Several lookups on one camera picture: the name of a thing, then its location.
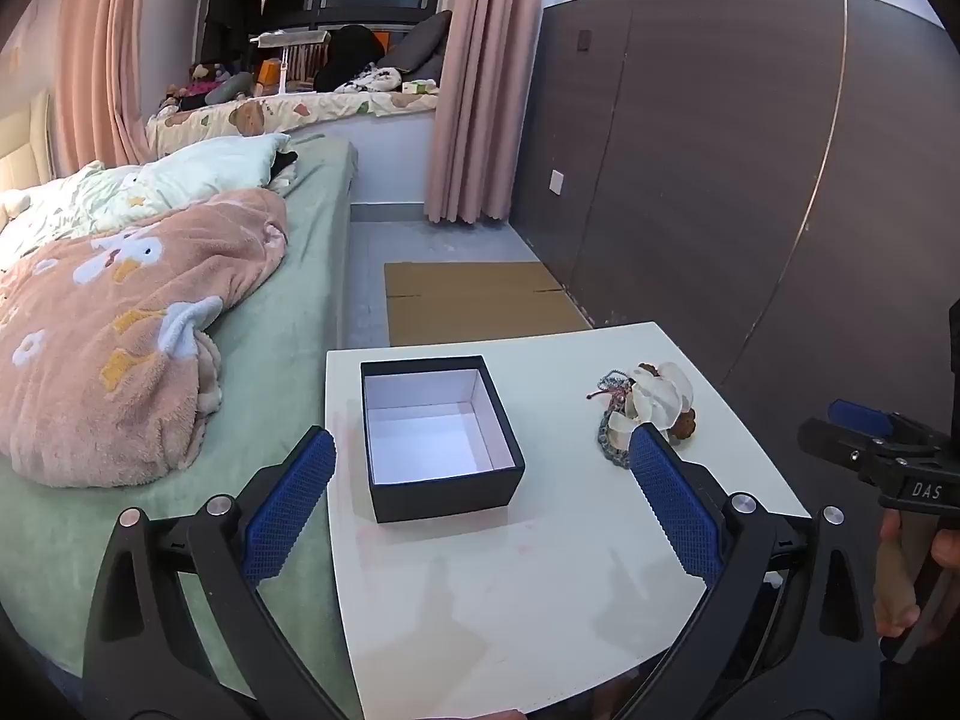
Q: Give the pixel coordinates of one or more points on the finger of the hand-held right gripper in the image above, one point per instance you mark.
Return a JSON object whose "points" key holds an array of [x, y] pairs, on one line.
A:
{"points": [[832, 446], [855, 416]]}

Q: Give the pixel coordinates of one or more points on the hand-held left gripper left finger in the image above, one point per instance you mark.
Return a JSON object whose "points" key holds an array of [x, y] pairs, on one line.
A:
{"points": [[289, 510]]}

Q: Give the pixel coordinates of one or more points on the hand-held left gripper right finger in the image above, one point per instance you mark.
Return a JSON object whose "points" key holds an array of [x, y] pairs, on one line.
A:
{"points": [[675, 502]]}

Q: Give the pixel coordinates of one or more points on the brown bead charm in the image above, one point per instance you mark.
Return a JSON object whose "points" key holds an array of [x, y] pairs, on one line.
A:
{"points": [[684, 426]]}

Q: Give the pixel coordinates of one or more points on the white flower hair clip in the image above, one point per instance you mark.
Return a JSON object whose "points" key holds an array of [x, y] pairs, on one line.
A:
{"points": [[660, 394]]}

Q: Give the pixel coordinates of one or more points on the black gift box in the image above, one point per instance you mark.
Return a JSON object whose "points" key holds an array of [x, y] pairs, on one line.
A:
{"points": [[442, 450]]}

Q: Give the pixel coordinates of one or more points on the person's right hand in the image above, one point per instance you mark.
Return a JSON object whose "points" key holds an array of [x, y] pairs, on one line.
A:
{"points": [[896, 577]]}

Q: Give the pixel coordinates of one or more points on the pink floral fleece blanket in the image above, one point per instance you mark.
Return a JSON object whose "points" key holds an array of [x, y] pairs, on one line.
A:
{"points": [[112, 315]]}

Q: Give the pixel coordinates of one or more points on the bed with green sheet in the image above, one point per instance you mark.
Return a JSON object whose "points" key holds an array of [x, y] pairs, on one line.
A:
{"points": [[315, 240]]}

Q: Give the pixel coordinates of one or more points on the flat cardboard sheet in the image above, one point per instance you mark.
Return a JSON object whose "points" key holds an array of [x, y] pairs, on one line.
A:
{"points": [[480, 307]]}

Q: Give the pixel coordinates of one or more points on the printed window seat cushion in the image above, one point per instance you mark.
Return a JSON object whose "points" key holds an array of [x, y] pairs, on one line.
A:
{"points": [[300, 109]]}

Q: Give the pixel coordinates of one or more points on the plush toys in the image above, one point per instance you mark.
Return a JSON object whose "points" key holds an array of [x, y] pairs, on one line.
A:
{"points": [[202, 82]]}

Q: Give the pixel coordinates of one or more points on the white black patterned cloth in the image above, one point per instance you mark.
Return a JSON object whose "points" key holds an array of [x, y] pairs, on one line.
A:
{"points": [[371, 80]]}

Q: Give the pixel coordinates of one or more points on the pink curtain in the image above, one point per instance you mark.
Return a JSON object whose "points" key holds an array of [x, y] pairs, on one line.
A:
{"points": [[480, 90], [97, 52]]}

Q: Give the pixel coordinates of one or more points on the cream headboard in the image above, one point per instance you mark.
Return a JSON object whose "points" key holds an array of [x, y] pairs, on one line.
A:
{"points": [[22, 135]]}

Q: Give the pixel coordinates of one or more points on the black bag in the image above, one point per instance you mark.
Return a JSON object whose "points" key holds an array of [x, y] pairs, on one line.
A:
{"points": [[349, 52]]}

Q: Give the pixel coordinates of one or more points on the white desk lamp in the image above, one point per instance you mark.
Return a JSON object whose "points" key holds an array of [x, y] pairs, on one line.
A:
{"points": [[289, 37]]}

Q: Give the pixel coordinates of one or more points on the dark grey pillow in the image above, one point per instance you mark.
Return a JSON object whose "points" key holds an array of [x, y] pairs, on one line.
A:
{"points": [[420, 45]]}

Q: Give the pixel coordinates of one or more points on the white wall socket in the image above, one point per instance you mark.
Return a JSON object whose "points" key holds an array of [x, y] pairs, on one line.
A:
{"points": [[558, 181]]}

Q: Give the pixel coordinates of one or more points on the dark wall switch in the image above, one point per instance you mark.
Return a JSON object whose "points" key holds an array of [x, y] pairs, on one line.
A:
{"points": [[585, 40]]}

